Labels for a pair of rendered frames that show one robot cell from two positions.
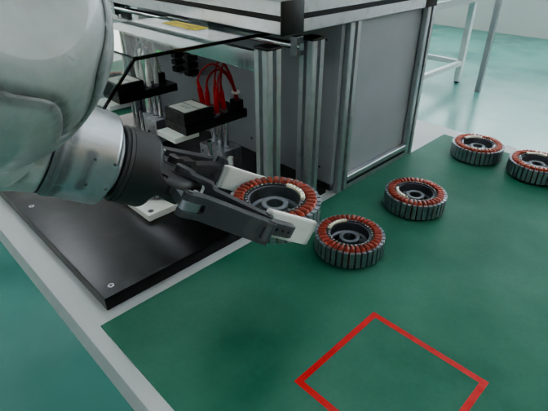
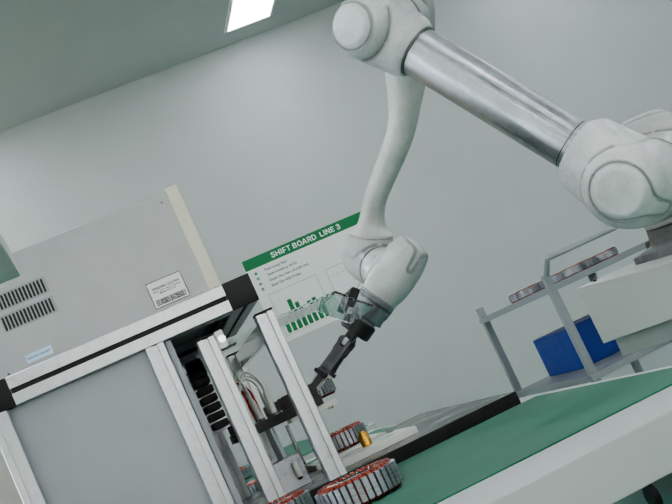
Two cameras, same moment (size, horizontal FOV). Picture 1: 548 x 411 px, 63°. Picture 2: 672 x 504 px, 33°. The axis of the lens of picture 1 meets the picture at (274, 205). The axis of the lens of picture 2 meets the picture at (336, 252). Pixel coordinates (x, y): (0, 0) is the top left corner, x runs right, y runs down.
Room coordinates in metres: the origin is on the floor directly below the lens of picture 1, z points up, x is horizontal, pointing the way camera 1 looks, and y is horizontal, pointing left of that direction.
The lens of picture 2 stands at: (2.58, 1.49, 0.89)
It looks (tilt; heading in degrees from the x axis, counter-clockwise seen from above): 6 degrees up; 211
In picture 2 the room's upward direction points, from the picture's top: 25 degrees counter-clockwise
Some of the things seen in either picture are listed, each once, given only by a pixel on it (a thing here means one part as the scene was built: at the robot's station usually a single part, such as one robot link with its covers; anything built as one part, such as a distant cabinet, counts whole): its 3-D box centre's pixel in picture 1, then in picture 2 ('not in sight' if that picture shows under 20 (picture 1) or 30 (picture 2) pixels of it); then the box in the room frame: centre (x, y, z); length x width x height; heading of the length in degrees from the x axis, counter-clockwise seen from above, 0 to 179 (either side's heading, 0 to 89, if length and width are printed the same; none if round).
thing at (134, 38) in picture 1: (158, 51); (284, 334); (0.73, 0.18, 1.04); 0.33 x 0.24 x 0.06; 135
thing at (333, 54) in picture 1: (222, 75); (197, 437); (1.02, 0.12, 0.92); 0.66 x 0.01 x 0.30; 45
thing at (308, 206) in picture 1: (274, 208); (311, 394); (0.47, 0.00, 0.91); 0.11 x 0.11 x 0.04
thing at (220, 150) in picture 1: (221, 156); not in sight; (0.85, 0.11, 0.80); 0.08 x 0.05 x 0.06; 45
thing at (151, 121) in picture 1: (157, 125); (288, 473); (1.02, 0.28, 0.80); 0.08 x 0.05 x 0.06; 45
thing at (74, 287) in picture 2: not in sight; (96, 304); (1.05, 0.06, 1.22); 0.44 x 0.39 x 0.20; 45
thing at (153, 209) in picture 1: (162, 188); (345, 451); (0.75, 0.21, 0.78); 0.15 x 0.15 x 0.01; 45
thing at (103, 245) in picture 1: (138, 173); (353, 462); (0.85, 0.29, 0.76); 0.64 x 0.47 x 0.02; 45
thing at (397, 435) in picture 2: not in sight; (369, 448); (0.92, 0.38, 0.78); 0.15 x 0.15 x 0.01; 45
